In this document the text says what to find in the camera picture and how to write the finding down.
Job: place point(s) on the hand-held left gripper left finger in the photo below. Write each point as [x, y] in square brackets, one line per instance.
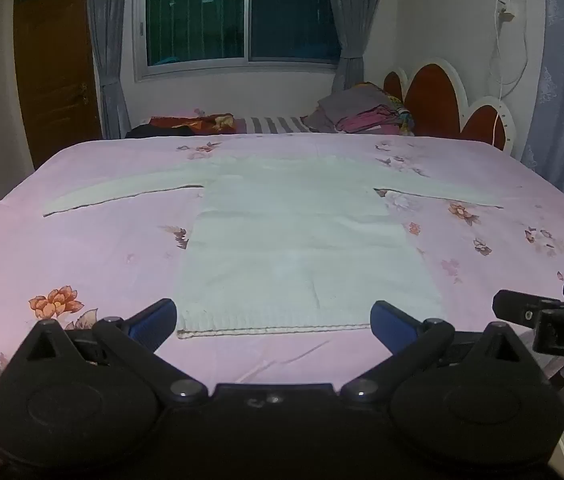
[154, 317]

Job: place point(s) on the red and white headboard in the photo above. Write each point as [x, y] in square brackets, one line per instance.
[434, 100]

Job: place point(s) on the brown wooden door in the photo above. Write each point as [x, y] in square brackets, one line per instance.
[54, 70]

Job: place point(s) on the white knitted sweater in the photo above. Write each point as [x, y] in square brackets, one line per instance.
[302, 240]

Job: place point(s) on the black cloth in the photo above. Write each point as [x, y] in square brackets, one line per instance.
[154, 131]

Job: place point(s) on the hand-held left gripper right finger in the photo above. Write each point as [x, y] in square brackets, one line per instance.
[389, 322]

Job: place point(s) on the sliding glass window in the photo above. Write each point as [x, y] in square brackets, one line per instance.
[197, 15]

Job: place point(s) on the pink floral bed sheet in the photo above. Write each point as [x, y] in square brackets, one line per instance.
[112, 260]

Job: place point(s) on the grey curtain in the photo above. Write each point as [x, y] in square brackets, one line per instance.
[357, 15]
[107, 50]

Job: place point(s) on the white wall charger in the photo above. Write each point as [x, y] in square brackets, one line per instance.
[506, 10]

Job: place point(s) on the grey striped cloth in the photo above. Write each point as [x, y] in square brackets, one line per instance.
[274, 124]

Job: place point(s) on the red floral cloth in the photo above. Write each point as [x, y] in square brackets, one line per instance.
[192, 124]

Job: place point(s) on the pile of folded clothes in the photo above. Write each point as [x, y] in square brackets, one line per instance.
[362, 110]

